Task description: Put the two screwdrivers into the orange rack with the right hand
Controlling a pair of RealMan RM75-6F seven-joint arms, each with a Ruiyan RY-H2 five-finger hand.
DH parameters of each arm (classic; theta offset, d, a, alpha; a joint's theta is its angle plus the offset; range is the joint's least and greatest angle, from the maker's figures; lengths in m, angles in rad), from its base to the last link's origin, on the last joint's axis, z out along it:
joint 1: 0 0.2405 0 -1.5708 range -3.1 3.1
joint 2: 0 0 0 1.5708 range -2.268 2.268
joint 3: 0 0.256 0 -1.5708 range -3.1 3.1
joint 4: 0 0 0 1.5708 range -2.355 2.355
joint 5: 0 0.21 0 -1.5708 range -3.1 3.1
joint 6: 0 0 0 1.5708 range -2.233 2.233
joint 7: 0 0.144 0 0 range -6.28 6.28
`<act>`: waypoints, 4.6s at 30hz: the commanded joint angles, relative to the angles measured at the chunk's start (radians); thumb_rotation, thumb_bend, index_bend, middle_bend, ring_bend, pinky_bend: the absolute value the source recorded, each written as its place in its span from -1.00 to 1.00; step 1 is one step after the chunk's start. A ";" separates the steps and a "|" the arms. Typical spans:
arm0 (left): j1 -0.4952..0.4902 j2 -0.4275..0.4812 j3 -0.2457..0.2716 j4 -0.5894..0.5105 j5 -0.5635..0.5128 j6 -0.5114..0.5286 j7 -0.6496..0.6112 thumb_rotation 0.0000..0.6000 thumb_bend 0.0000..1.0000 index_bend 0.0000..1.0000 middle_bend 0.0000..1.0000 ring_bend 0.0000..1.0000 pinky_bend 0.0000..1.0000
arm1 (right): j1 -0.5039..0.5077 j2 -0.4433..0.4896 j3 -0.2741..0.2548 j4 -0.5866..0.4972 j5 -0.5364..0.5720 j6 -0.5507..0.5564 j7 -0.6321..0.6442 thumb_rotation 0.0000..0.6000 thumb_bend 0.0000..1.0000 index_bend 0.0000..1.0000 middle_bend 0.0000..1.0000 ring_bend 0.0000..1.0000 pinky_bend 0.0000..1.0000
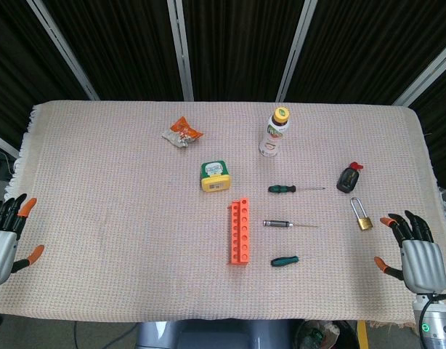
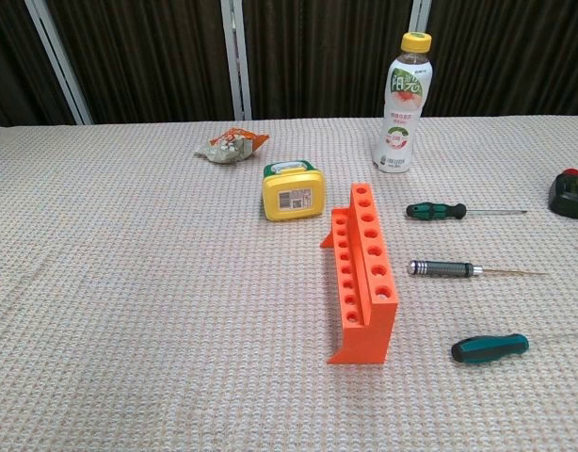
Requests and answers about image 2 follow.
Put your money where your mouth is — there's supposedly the drink bottle yellow cap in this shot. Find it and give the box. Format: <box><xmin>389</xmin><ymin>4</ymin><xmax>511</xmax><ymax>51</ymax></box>
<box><xmin>371</xmin><ymin>31</ymin><xmax>435</xmax><ymax>174</ymax></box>

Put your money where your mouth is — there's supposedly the yellow box green lid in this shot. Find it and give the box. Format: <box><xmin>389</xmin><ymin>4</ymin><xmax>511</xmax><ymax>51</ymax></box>
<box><xmin>261</xmin><ymin>158</ymin><xmax>329</xmax><ymax>222</ymax></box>

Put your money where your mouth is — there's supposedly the teal black handle screwdriver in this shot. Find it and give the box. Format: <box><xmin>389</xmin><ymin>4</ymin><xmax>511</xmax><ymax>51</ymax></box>
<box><xmin>450</xmin><ymin>331</ymin><xmax>578</xmax><ymax>364</ymax></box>

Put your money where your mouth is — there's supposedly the orange tool holder rack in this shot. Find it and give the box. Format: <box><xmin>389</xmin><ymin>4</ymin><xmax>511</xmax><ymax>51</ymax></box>
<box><xmin>319</xmin><ymin>182</ymin><xmax>399</xmax><ymax>366</ymax></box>

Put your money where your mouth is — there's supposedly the green black striped screwdriver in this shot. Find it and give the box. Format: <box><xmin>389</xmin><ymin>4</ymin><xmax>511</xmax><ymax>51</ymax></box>
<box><xmin>405</xmin><ymin>201</ymin><xmax>529</xmax><ymax>222</ymax></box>

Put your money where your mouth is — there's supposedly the grey partition frame post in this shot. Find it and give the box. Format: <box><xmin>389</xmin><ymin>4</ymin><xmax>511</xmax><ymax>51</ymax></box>
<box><xmin>408</xmin><ymin>0</ymin><xmax>433</xmax><ymax>39</ymax></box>
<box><xmin>24</xmin><ymin>0</ymin><xmax>93</xmax><ymax>126</ymax></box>
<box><xmin>220</xmin><ymin>0</ymin><xmax>253</xmax><ymax>121</ymax></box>

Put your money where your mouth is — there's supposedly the beige woven tablecloth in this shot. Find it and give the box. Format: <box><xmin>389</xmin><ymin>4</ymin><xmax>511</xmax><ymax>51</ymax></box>
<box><xmin>0</xmin><ymin>115</ymin><xmax>578</xmax><ymax>452</ymax></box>

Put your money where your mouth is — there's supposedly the crumpled orange snack wrapper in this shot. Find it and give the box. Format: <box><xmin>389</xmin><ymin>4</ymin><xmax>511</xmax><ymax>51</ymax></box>
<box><xmin>193</xmin><ymin>126</ymin><xmax>270</xmax><ymax>165</ymax></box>

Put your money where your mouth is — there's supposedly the silver metal precision screwdriver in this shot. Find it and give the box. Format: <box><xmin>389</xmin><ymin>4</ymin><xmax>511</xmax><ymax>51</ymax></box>
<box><xmin>407</xmin><ymin>259</ymin><xmax>549</xmax><ymax>279</ymax></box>

